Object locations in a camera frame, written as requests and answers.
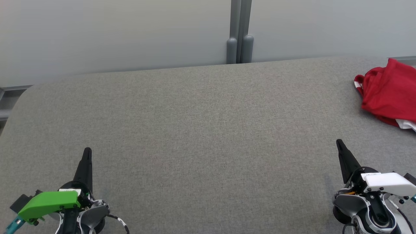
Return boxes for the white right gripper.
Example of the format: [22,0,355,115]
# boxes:
[336,139,416,197]

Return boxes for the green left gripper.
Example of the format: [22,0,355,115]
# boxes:
[18,147,95,225]

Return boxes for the red jersey with white sleeves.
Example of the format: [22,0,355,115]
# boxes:
[354,58,416,132]

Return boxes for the grey metal partition post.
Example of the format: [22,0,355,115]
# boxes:
[226,0,254,65]

